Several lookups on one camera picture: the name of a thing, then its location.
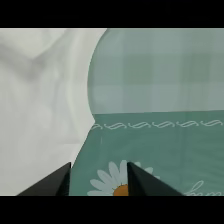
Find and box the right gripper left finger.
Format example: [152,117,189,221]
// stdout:
[17,161,72,197]

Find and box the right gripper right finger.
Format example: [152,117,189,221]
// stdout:
[126,161,185,197]

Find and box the white shirt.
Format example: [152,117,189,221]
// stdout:
[0,28,108,197]

